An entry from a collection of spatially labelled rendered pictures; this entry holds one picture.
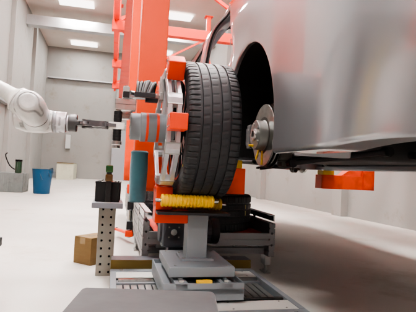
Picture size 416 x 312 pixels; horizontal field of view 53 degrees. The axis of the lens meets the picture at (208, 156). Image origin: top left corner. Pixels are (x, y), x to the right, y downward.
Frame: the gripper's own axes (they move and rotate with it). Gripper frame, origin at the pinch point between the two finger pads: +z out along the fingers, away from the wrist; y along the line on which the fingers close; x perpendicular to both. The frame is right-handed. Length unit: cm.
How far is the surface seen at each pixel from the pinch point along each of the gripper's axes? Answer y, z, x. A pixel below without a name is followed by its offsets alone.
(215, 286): 8, 46, -68
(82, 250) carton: -104, -18, -74
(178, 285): 8, 29, -67
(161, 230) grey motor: -41, 27, -51
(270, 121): -8, 74, 8
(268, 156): -7, 74, -9
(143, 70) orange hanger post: -60, 14, 40
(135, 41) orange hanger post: -253, 15, 113
